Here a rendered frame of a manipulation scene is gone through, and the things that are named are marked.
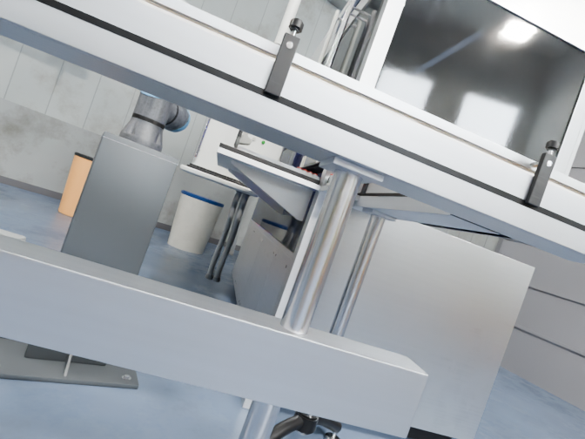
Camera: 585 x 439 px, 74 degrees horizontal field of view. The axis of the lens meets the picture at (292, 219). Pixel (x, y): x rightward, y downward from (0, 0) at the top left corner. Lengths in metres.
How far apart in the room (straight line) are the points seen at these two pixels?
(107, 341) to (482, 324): 1.51
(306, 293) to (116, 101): 4.93
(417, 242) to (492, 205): 0.90
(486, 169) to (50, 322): 0.71
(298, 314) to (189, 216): 3.73
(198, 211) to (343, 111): 3.76
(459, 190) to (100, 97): 5.01
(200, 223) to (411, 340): 3.09
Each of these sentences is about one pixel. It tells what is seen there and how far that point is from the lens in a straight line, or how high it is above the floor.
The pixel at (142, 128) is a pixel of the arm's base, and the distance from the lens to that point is 1.47.
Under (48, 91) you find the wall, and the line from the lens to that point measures 5.44.
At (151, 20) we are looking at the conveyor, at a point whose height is 0.92.
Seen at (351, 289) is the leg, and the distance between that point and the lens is 1.29.
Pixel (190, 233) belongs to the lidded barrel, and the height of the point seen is 0.20.
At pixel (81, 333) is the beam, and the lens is 0.66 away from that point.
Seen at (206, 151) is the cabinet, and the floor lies 0.94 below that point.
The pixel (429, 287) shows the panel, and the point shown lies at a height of 0.65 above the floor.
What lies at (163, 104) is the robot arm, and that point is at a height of 0.95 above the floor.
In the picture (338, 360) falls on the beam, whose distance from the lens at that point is 0.68.
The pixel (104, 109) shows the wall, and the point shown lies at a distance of 5.41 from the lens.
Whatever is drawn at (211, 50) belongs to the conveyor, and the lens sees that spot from 0.61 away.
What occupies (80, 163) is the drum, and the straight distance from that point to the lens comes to 4.40.
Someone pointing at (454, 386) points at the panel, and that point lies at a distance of 1.87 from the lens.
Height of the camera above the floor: 0.72
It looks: level
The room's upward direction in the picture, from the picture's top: 20 degrees clockwise
